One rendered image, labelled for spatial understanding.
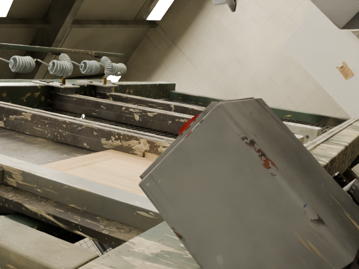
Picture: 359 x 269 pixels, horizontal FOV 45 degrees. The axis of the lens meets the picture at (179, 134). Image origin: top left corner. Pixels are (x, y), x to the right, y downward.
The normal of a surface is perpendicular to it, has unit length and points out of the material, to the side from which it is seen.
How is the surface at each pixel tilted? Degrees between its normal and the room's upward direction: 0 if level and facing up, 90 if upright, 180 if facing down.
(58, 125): 90
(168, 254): 51
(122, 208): 90
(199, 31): 90
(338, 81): 90
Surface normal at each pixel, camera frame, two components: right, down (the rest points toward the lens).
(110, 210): -0.48, 0.11
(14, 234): 0.11, -0.98
